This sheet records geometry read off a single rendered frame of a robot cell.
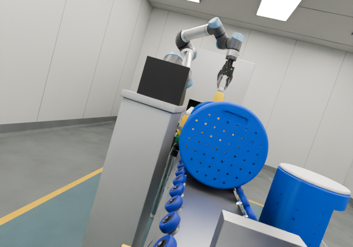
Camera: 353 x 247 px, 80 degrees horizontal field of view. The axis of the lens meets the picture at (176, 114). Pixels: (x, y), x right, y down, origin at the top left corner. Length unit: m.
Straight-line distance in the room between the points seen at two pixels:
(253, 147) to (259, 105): 5.22
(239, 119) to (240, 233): 0.45
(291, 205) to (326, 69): 5.57
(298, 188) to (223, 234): 0.77
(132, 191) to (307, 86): 5.50
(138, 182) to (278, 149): 5.16
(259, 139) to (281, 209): 0.44
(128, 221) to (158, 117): 0.61
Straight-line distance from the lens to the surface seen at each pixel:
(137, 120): 1.18
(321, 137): 6.37
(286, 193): 1.06
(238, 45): 1.45
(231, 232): 0.29
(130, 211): 1.33
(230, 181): 0.73
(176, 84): 1.17
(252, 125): 0.70
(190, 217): 0.58
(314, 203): 1.04
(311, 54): 6.38
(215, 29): 1.48
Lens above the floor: 1.20
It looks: 5 degrees down
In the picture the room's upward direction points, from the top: 17 degrees clockwise
